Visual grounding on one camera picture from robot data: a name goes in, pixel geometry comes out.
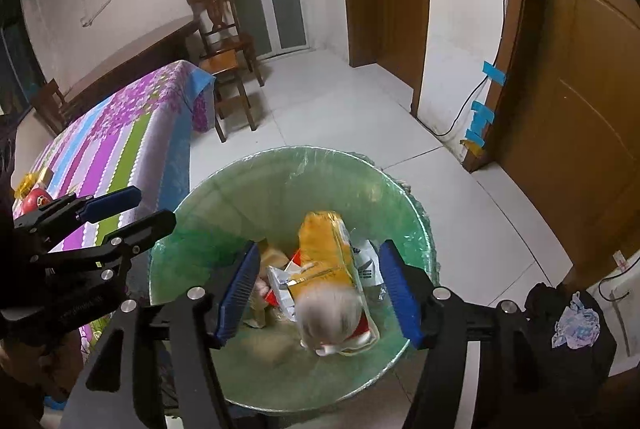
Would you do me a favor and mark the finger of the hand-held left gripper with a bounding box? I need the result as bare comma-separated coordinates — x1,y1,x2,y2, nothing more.
14,186,143,243
31,209,177,283

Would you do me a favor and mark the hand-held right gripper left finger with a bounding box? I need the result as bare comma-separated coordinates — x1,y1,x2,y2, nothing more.
60,242,262,429

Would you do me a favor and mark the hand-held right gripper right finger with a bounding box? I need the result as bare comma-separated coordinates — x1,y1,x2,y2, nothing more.
377,238,567,429

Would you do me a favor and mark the white foil packet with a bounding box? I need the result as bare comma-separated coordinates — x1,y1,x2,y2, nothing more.
350,239,387,302

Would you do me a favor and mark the green lined trash bin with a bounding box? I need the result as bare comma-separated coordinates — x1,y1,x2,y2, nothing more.
148,145,442,416

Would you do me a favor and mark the person's left hand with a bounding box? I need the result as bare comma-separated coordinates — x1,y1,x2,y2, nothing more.
0,334,71,412

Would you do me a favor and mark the red apple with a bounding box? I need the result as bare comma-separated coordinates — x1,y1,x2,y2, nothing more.
20,189,54,216

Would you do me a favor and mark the striped floral tablecloth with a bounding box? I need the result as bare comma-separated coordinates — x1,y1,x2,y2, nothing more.
12,60,217,360

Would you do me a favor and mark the yellow snack packet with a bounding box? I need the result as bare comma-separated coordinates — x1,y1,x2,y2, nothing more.
13,171,54,200

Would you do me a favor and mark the dark wooden chair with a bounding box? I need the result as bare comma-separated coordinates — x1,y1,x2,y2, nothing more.
28,78,72,136
182,0,266,143

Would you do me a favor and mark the dark clothes pile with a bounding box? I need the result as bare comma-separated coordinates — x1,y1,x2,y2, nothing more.
521,281,619,411

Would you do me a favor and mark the white crumpled rag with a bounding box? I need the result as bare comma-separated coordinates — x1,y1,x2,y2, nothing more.
551,291,600,351

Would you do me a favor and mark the blue tape strip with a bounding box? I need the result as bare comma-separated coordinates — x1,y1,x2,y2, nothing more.
464,101,496,148
482,61,507,86

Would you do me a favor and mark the brown panelled wooden door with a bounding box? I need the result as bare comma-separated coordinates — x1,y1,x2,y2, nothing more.
461,0,640,292

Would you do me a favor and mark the black floor cable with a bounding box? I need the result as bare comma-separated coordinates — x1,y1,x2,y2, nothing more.
434,0,512,138

